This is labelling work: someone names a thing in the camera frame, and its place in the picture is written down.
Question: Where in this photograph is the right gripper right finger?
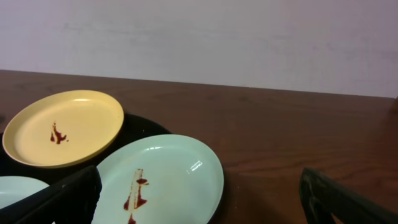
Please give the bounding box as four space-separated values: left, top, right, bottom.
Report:
299 168 397 224

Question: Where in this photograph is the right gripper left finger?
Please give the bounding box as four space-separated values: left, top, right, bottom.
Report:
1 166 102 224

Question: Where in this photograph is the mint plate front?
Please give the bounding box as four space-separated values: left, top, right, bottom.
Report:
0 176 49 208

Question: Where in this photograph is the mint plate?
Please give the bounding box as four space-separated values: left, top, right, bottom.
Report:
93 134 224 224
0 176 49 208

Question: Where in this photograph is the round black tray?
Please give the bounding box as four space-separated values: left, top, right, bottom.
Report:
0 113 228 224

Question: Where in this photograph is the yellow plate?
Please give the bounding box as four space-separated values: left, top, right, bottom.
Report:
2 90 124 168

